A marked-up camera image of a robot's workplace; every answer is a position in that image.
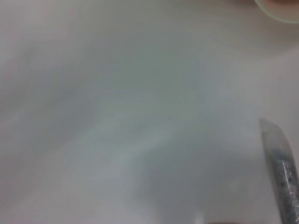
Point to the grey marker pen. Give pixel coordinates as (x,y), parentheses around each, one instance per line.
(285,175)

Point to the translucent green fruit plate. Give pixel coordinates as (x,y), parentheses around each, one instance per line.
(278,14)

